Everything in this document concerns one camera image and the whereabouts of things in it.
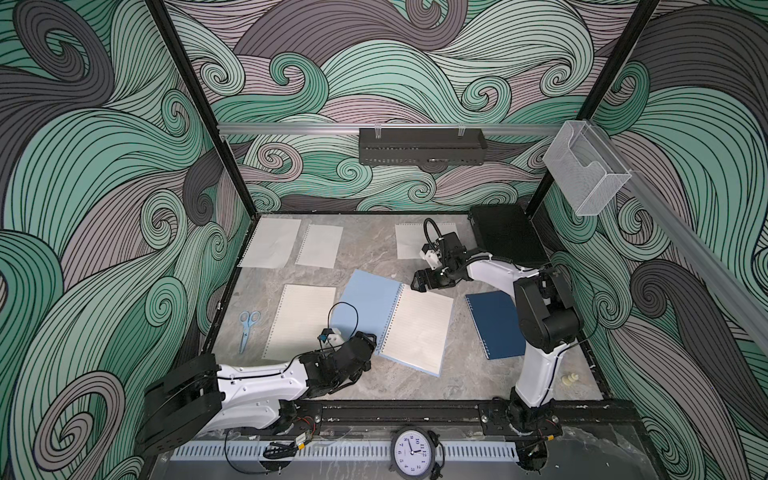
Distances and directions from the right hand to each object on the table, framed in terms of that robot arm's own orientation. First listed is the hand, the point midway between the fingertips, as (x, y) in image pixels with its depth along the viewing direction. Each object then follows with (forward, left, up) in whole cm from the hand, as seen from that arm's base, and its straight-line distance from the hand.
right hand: (420, 285), depth 96 cm
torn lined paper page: (+20, +54, -2) cm, 58 cm away
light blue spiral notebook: (-12, +4, -3) cm, 13 cm away
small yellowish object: (-29, -36, -2) cm, 46 cm away
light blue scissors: (-11, +54, -1) cm, 55 cm away
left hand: (-20, +14, +2) cm, 24 cm away
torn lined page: (+19, +36, -3) cm, 41 cm away
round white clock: (-44, +6, 0) cm, 45 cm away
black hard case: (+28, -38, -6) cm, 48 cm away
